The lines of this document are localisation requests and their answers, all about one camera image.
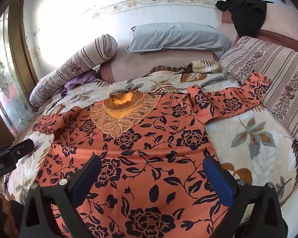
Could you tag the black garment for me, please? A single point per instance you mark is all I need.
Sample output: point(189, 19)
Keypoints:
point(245, 14)

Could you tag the person's dark clothing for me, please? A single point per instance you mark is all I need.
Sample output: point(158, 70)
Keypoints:
point(5, 208)

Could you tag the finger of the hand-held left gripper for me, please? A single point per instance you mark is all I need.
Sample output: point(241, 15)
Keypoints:
point(23, 146)

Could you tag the pink padded headboard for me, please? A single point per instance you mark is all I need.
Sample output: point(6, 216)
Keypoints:
point(283, 22)

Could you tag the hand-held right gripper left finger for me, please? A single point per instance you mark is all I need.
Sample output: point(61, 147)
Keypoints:
point(87, 178)

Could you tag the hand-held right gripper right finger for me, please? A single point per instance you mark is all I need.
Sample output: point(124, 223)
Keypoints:
point(219, 182)

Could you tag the stained glass door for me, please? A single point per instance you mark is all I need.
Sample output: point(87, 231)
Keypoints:
point(2, 79)

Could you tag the striped floral cushion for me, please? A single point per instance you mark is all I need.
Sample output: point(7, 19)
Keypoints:
point(275, 72)

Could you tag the leaf printed blanket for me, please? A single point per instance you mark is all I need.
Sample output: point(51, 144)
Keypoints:
point(253, 141)

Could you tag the pink bed sheet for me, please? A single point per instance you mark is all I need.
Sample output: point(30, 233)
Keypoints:
point(129, 64)

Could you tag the striped bolster cushion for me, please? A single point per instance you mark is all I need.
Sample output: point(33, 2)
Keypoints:
point(72, 64)

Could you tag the orange floral garment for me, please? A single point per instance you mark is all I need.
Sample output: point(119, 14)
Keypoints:
point(149, 148)

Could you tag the wooden door frame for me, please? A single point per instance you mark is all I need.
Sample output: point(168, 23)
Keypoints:
point(21, 42)

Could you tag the grey pillow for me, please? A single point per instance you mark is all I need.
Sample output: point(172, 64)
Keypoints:
point(173, 37)

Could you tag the purple cloth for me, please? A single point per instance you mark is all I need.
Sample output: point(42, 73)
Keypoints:
point(77, 80)

